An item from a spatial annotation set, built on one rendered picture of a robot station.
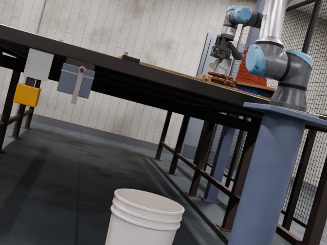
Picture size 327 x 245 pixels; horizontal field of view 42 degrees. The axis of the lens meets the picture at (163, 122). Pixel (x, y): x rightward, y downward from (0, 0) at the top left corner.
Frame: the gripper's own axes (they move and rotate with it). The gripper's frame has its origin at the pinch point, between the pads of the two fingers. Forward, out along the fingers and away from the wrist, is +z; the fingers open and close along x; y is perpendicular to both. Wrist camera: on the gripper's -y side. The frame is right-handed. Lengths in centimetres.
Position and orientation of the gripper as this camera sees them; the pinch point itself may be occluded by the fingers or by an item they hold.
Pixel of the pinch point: (220, 75)
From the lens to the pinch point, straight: 220.9
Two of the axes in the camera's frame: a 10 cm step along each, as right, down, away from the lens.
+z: -2.6, 9.7, 0.4
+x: 4.2, 1.5, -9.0
